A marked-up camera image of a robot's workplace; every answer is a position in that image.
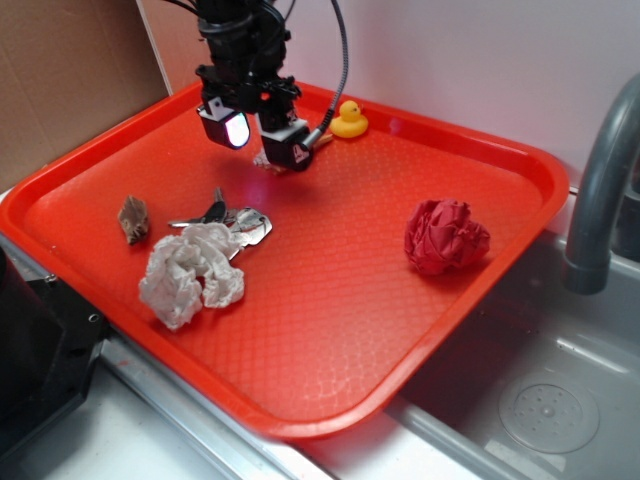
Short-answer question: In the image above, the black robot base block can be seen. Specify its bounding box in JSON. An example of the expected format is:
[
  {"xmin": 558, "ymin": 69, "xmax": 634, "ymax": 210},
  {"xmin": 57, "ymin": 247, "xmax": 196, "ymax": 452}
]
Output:
[{"xmin": 1, "ymin": 252, "xmax": 107, "ymax": 460}]

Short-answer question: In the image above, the red plastic tray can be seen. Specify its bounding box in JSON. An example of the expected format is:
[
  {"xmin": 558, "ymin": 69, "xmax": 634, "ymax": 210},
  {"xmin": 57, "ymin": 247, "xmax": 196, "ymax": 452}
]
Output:
[{"xmin": 1, "ymin": 85, "xmax": 569, "ymax": 440}]

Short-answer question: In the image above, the brown spiral conch shell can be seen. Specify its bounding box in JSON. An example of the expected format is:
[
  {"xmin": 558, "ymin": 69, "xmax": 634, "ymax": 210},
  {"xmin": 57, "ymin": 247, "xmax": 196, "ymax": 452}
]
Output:
[{"xmin": 253, "ymin": 134, "xmax": 333, "ymax": 174}]

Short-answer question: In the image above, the light wooden board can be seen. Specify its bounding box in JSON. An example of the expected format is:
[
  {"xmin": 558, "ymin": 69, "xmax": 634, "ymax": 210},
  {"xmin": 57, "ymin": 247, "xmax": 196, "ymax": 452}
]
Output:
[{"xmin": 137, "ymin": 0, "xmax": 211, "ymax": 94}]

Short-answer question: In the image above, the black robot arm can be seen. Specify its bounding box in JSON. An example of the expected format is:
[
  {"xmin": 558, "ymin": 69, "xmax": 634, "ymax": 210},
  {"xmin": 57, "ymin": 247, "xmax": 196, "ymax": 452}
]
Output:
[{"xmin": 174, "ymin": 1, "xmax": 313, "ymax": 172}]

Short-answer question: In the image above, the grey sink faucet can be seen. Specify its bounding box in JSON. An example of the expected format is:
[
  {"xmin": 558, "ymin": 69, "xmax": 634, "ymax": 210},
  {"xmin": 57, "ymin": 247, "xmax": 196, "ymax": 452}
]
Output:
[{"xmin": 562, "ymin": 76, "xmax": 639, "ymax": 295}]

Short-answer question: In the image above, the silver key bunch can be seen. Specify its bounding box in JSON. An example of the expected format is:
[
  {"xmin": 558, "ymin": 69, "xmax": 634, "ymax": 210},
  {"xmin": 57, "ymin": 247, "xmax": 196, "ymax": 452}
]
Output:
[{"xmin": 168, "ymin": 187, "xmax": 273, "ymax": 260}]

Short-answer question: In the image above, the grey plastic sink basin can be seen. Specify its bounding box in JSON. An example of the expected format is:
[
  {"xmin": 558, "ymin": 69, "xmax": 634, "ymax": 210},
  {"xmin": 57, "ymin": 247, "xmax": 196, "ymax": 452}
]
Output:
[{"xmin": 304, "ymin": 234, "xmax": 639, "ymax": 479}]

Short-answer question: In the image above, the crumpled red paper ball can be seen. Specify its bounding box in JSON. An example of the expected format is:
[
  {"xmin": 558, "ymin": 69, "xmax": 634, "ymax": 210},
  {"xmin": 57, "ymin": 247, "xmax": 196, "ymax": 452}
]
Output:
[{"xmin": 404, "ymin": 199, "xmax": 491, "ymax": 276}]

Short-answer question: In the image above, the braided grey cable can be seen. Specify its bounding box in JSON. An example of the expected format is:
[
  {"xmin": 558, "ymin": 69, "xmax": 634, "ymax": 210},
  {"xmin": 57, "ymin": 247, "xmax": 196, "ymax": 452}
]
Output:
[{"xmin": 309, "ymin": 0, "xmax": 349, "ymax": 149}]

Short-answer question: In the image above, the yellow rubber duck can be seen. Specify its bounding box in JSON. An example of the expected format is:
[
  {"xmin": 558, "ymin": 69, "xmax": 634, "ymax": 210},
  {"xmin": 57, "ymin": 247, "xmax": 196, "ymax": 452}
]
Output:
[{"xmin": 329, "ymin": 100, "xmax": 369, "ymax": 139}]

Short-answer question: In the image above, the brown cardboard panel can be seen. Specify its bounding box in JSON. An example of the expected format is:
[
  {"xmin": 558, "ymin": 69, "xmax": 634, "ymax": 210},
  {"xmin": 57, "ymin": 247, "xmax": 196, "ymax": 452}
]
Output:
[{"xmin": 1, "ymin": 1, "xmax": 167, "ymax": 190}]

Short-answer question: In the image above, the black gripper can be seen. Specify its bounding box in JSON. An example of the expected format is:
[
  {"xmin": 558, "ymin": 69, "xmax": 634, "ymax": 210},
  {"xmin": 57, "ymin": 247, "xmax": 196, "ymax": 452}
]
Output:
[{"xmin": 195, "ymin": 65, "xmax": 313, "ymax": 172}]

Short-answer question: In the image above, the crumpled white tissue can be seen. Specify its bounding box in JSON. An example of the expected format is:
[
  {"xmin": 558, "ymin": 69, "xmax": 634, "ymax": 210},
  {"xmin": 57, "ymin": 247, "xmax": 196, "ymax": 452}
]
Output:
[{"xmin": 139, "ymin": 223, "xmax": 245, "ymax": 331}]

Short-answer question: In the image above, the small brown wood piece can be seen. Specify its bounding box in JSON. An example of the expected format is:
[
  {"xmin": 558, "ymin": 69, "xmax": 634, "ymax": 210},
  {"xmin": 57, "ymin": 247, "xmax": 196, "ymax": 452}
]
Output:
[{"xmin": 118, "ymin": 195, "xmax": 150, "ymax": 245}]

